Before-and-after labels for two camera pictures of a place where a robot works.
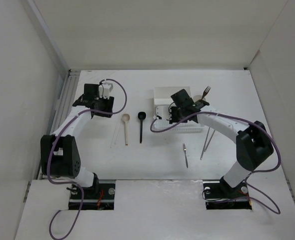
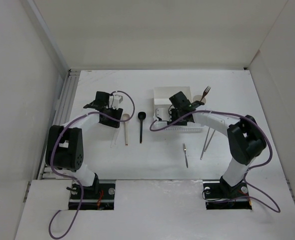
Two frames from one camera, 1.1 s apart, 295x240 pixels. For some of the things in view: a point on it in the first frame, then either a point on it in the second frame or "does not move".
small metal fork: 184,149 does not move
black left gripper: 108,102 → 116,113
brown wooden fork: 205,93 does not move
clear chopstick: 117,128 does not move
